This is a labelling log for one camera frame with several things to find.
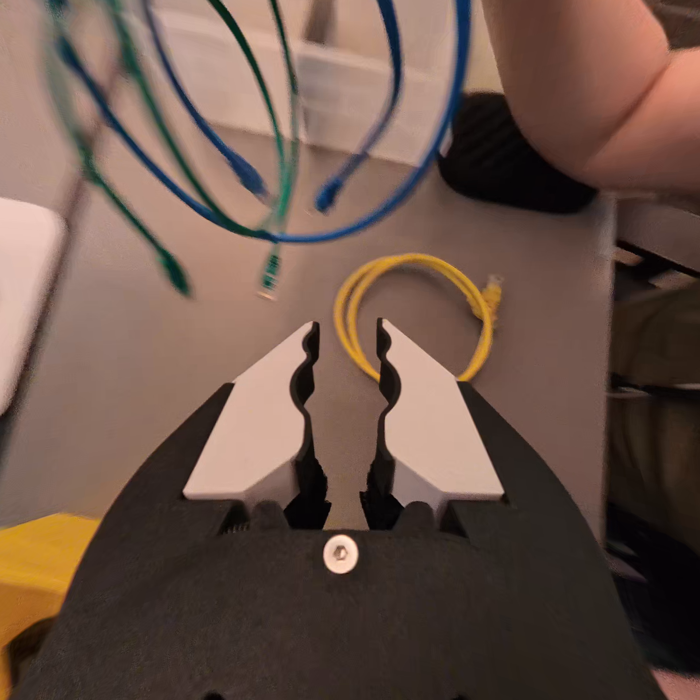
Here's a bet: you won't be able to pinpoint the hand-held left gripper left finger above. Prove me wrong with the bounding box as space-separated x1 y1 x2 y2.
182 322 333 530

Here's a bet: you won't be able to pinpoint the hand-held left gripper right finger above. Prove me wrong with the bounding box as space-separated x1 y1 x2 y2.
360 317 505 530

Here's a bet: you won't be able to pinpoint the green ethernet cable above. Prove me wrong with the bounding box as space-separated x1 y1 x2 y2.
46 0 303 302

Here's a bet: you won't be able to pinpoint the yellow ethernet cable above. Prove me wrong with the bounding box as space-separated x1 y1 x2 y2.
334 253 503 384

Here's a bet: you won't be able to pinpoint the blue ethernet cable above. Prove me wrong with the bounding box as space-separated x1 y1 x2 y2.
55 0 472 245

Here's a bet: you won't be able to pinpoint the yellow plastic bin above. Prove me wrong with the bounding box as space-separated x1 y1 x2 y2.
0 513 102 700

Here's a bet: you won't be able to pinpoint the person's right forearm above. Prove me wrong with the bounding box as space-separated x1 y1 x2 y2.
481 0 700 193

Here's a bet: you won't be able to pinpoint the person's olive trousers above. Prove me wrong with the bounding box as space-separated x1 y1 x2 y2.
610 284 700 548

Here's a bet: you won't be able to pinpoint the black mesh pad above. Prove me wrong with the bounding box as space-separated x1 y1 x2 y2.
437 92 598 214

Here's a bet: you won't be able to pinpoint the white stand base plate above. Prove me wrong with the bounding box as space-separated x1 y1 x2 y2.
0 197 66 411

